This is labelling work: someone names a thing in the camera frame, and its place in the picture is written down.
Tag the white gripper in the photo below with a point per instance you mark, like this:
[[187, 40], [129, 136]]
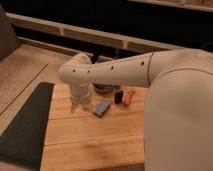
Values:
[[80, 97]]

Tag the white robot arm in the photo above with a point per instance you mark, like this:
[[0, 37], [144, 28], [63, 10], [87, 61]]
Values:
[[178, 111]]

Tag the dark ceramic bowl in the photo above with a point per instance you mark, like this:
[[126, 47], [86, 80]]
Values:
[[104, 89]]

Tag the black eraser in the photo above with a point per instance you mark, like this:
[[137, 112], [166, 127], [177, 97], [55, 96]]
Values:
[[118, 97]]

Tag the blue sponge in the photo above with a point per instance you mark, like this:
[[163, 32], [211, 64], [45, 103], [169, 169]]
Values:
[[101, 108]]

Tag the orange carrot toy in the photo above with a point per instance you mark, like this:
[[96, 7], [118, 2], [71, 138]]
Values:
[[128, 96]]

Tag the dark green floor mat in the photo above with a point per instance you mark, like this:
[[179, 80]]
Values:
[[23, 141]]

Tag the grey couch corner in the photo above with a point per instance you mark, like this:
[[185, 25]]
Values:
[[8, 39]]

